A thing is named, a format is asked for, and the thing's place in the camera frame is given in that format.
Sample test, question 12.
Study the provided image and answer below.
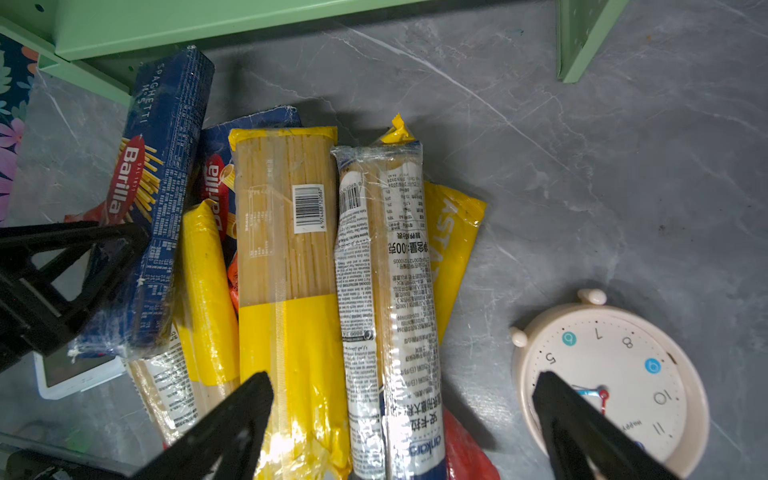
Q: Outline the red-ended spaghetti bag white label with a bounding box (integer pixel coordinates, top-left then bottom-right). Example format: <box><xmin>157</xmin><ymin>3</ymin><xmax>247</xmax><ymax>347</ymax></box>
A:
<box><xmin>127</xmin><ymin>326</ymin><xmax>199</xmax><ymax>447</ymax></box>

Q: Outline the yellow Pasta Time bag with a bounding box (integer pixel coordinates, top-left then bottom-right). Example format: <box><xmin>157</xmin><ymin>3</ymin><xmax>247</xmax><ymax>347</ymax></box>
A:
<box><xmin>380</xmin><ymin>113</ymin><xmax>488</xmax><ymax>344</ymax></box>

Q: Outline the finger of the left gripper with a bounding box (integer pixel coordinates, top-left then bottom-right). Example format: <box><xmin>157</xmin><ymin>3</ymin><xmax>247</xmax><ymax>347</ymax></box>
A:
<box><xmin>0</xmin><ymin>220</ymin><xmax>151</xmax><ymax>373</ymax></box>

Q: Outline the clear spaghetti bag blue end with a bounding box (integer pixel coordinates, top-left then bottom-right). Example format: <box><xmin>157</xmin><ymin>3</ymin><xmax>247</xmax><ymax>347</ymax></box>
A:
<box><xmin>333</xmin><ymin>142</ymin><xmax>447</xmax><ymax>479</ymax></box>

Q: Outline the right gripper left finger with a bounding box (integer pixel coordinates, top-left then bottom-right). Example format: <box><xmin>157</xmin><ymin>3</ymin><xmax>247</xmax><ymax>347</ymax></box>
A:
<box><xmin>132</xmin><ymin>372</ymin><xmax>274</xmax><ymax>479</ymax></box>

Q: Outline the yellow spaghetti bag long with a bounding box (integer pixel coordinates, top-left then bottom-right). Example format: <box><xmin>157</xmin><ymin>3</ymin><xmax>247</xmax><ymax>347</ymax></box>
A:
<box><xmin>174</xmin><ymin>200</ymin><xmax>240</xmax><ymax>416</ymax></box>

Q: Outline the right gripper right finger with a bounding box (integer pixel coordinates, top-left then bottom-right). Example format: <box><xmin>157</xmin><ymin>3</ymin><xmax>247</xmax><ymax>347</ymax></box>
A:
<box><xmin>532</xmin><ymin>371</ymin><xmax>676</xmax><ymax>479</ymax></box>

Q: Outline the red spaghetti bag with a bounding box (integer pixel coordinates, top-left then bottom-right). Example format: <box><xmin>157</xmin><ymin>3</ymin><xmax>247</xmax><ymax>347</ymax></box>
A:
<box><xmin>226</xmin><ymin>251</ymin><xmax>501</xmax><ymax>480</ymax></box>

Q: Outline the blue Barilla spaghetti box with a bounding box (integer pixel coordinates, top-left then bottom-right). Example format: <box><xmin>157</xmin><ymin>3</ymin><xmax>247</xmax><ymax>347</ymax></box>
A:
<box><xmin>68</xmin><ymin>46</ymin><xmax>215</xmax><ymax>358</ymax></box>

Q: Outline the green two-tier shelf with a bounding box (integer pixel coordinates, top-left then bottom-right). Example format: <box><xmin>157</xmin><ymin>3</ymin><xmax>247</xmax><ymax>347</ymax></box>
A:
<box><xmin>0</xmin><ymin>0</ymin><xmax>631</xmax><ymax>108</ymax></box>

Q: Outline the yellow-banded spaghetti bag barcode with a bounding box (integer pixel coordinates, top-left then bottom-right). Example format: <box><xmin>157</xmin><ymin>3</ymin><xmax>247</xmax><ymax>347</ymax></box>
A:
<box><xmin>229</xmin><ymin>127</ymin><xmax>352</xmax><ymax>479</ymax></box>

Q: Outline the blue Barilla rigatoni box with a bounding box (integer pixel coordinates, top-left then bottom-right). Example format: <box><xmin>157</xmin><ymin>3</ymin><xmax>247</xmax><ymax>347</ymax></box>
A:
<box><xmin>194</xmin><ymin>105</ymin><xmax>302</xmax><ymax>266</ymax></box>

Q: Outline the white digital clock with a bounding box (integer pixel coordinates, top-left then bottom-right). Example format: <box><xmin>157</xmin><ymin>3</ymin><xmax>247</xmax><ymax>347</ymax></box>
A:
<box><xmin>33</xmin><ymin>347</ymin><xmax>126</xmax><ymax>400</ymax></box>

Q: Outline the cream analog alarm clock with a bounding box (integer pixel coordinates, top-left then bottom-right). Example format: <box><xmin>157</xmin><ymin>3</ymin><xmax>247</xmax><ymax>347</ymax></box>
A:
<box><xmin>510</xmin><ymin>289</ymin><xmax>710</xmax><ymax>478</ymax></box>

